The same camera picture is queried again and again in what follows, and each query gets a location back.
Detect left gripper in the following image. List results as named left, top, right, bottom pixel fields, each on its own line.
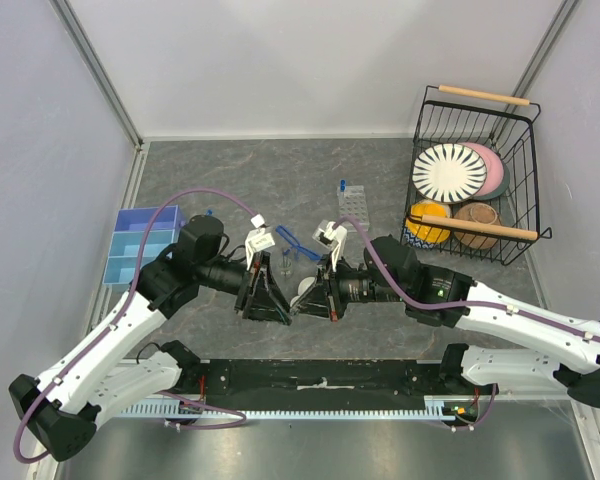
left=196, top=250, right=291, bottom=326

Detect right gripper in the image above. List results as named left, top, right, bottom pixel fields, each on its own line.
left=291, top=252, right=407, bottom=322

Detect blue safety glasses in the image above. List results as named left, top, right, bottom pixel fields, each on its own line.
left=275, top=225, right=321, bottom=262

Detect clear test tube rack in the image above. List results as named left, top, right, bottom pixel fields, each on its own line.
left=337, top=184, right=370, bottom=231

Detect blue compartment organizer box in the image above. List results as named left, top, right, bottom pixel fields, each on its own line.
left=102, top=204, right=187, bottom=291

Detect black wire dish basket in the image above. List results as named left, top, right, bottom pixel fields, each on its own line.
left=401, top=86, right=552, bottom=265

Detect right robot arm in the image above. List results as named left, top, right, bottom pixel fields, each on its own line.
left=291, top=236, right=600, bottom=409

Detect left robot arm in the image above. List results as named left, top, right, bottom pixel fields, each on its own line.
left=8, top=215, right=291, bottom=461

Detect large white dish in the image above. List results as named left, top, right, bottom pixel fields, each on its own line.
left=298, top=277, right=316, bottom=296

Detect small glass beaker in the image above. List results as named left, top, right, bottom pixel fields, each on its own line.
left=278, top=250, right=293, bottom=278

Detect yellow bowl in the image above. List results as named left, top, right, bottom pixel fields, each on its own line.
left=404, top=200, right=451, bottom=249

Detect brown wooden bowl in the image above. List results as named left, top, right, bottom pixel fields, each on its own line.
left=452, top=202, right=504, bottom=251

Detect white blue striped plate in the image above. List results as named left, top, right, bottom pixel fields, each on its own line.
left=412, top=143, right=487, bottom=204

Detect pink plate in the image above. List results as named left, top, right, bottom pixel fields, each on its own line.
left=462, top=142, right=504, bottom=196

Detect dark green plate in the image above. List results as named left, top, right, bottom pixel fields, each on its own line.
left=473, top=165, right=511, bottom=201

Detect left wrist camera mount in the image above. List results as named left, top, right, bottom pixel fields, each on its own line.
left=244, top=214, right=275, bottom=268

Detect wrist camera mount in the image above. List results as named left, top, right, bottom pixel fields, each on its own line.
left=244, top=214, right=275, bottom=268
left=312, top=220, right=348, bottom=271

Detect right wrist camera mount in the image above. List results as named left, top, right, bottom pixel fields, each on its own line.
left=312, top=220, right=348, bottom=271

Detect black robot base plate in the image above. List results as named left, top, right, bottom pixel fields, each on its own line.
left=142, top=357, right=501, bottom=412

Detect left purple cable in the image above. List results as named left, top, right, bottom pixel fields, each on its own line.
left=12, top=187, right=266, bottom=464

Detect light blue cable duct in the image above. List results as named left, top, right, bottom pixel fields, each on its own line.
left=117, top=397, right=455, bottom=422

